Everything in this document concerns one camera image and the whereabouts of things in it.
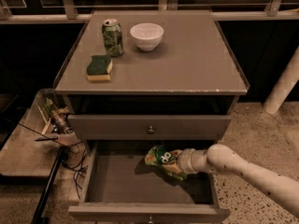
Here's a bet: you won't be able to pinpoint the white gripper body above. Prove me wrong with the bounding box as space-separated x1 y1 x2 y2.
178 148 196 175

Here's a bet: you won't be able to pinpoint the green rice chip bag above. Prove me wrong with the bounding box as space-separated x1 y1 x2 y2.
144 145 187 181

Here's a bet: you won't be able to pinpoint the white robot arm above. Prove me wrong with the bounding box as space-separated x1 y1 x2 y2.
162 144 299 217

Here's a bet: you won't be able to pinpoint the round metal drawer knob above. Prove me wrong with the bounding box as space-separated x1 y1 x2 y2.
147 126 155 134

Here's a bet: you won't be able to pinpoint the grey drawer cabinet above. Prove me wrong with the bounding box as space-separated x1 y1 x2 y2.
51 9 250 224

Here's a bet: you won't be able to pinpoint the open middle grey drawer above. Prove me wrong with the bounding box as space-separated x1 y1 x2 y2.
68 141 230 224

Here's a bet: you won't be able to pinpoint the closed upper grey drawer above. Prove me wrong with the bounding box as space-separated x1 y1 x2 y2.
68 115 231 141

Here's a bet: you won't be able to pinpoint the green yellow sponge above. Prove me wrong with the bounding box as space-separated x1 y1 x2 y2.
86 55 113 81

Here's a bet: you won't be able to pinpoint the white ceramic bowl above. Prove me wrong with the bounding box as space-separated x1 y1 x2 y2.
130 23 164 51

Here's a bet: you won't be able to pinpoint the clear plastic bin with clutter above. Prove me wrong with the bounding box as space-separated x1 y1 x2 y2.
21 89 79 148

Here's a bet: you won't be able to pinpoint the green soda can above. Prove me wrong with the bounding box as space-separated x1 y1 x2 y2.
102 19 123 57

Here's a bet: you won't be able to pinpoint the metal window railing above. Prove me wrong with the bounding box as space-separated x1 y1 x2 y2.
0 0 299 24

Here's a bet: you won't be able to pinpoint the black cables on floor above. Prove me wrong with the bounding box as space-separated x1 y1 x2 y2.
59 139 91 201

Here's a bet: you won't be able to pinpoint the white diagonal post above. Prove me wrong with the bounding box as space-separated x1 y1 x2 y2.
263 46 299 114

